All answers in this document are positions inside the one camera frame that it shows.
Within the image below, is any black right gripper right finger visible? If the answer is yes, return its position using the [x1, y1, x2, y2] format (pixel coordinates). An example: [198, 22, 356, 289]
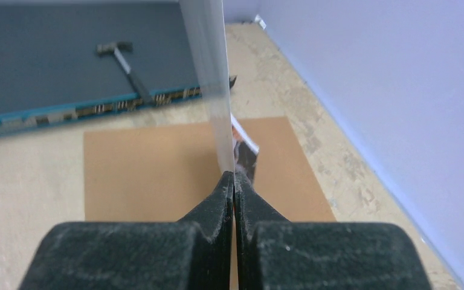
[235, 172, 431, 289]

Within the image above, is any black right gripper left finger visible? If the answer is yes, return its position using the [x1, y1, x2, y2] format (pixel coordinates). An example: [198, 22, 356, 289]
[19, 172, 234, 289]

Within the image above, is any colour photo print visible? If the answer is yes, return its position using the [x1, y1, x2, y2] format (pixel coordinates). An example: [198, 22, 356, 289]
[179, 1, 259, 183]

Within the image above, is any brown backing board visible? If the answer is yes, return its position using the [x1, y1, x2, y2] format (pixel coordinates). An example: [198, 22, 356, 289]
[83, 116, 337, 290]

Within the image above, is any black pen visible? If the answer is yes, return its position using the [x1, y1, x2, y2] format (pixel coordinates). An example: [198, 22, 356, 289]
[95, 41, 153, 103]

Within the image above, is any black foam pad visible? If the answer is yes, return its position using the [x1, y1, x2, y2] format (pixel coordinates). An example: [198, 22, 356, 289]
[0, 2, 237, 141]

